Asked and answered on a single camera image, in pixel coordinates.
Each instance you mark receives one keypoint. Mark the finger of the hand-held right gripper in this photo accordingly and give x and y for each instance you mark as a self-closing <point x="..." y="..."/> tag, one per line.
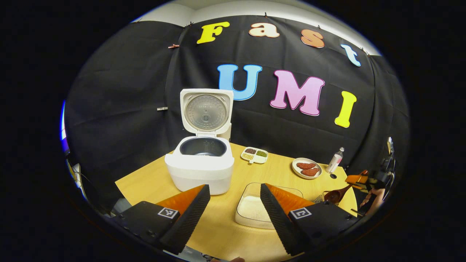
<point x="355" y="179"/>

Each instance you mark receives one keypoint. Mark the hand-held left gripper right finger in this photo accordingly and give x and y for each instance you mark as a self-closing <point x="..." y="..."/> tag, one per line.
<point x="278" y="222"/>

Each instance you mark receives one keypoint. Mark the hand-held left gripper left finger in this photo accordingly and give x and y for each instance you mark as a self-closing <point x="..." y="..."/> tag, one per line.
<point x="187" y="222"/>

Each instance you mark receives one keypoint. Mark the brown wooden spoon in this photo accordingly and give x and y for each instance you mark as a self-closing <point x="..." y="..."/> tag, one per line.
<point x="333" y="196"/>

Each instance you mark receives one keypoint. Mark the clear container of rice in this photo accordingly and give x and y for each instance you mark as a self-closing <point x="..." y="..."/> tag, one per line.
<point x="251" y="207"/>

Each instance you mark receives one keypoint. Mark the white rice cooker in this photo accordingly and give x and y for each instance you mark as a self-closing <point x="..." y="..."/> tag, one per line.
<point x="200" y="171"/>

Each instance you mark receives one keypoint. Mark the clear bottle with pink label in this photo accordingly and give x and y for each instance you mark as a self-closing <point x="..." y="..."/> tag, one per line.
<point x="334" y="162"/>

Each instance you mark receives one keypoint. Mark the red meat piece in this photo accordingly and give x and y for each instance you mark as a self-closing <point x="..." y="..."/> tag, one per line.
<point x="305" y="166"/>
<point x="310" y="172"/>

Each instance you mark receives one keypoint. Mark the white round plate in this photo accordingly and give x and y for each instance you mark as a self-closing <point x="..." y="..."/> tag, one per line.
<point x="296" y="171"/>

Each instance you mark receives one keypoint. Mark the white divided bean dish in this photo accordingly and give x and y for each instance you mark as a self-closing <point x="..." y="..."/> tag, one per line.
<point x="255" y="155"/>

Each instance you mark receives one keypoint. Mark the white toaster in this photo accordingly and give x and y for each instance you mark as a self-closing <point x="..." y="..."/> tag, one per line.
<point x="228" y="133"/>

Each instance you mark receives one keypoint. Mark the black backdrop cloth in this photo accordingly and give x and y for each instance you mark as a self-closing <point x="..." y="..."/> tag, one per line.
<point x="127" y="91"/>

